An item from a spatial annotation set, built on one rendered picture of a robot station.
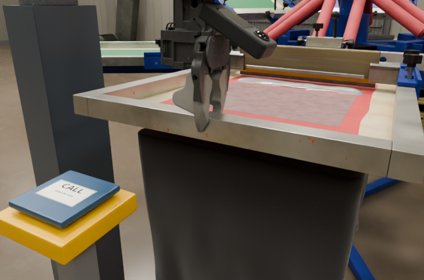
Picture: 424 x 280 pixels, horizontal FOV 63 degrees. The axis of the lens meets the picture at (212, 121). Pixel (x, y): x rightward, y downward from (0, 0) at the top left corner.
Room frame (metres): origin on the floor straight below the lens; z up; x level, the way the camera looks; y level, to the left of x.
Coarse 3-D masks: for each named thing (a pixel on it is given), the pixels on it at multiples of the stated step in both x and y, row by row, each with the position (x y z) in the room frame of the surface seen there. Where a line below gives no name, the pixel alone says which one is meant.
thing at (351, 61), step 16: (288, 48) 1.04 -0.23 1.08; (304, 48) 1.02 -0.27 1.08; (320, 48) 1.00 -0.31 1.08; (256, 64) 1.09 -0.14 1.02; (272, 64) 1.06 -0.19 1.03; (288, 64) 1.04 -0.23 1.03; (304, 64) 1.02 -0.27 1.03; (320, 64) 1.00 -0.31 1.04; (336, 64) 0.98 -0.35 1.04; (352, 64) 0.96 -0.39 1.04; (368, 64) 0.94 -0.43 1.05
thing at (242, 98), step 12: (228, 84) 0.97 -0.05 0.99; (240, 84) 0.97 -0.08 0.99; (252, 84) 0.98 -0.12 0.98; (228, 96) 0.80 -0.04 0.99; (240, 96) 0.81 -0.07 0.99; (252, 96) 0.81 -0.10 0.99; (264, 96) 0.81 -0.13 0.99; (276, 96) 0.81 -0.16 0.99; (228, 108) 0.69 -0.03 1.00; (240, 108) 0.69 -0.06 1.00; (252, 108) 0.69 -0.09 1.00
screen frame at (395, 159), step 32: (96, 96) 0.62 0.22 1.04; (128, 96) 0.72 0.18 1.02; (416, 96) 0.69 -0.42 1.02; (160, 128) 0.54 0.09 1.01; (192, 128) 0.51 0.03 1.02; (224, 128) 0.49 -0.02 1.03; (256, 128) 0.46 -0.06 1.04; (288, 128) 0.46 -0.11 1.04; (416, 128) 0.47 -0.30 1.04; (320, 160) 0.42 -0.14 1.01; (352, 160) 0.40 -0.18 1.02; (384, 160) 0.38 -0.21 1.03; (416, 160) 0.37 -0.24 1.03
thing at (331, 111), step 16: (288, 96) 0.82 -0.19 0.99; (304, 96) 0.82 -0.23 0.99; (320, 96) 0.83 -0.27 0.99; (336, 96) 0.83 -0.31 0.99; (352, 96) 0.83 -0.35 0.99; (368, 96) 0.84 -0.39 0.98; (256, 112) 0.66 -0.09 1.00; (272, 112) 0.67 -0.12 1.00; (288, 112) 0.67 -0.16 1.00; (304, 112) 0.67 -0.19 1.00; (320, 112) 0.67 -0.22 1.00; (336, 112) 0.68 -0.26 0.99; (352, 112) 0.68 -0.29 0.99; (320, 128) 0.57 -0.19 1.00; (336, 128) 0.57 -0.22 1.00; (352, 128) 0.57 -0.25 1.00
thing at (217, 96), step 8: (216, 72) 0.54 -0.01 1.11; (224, 72) 0.54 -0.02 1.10; (216, 80) 0.53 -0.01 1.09; (224, 80) 0.54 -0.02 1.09; (216, 88) 0.54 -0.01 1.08; (224, 88) 0.54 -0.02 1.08; (216, 96) 0.54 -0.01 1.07; (224, 96) 0.54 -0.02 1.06; (216, 104) 0.54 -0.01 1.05; (224, 104) 0.54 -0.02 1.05
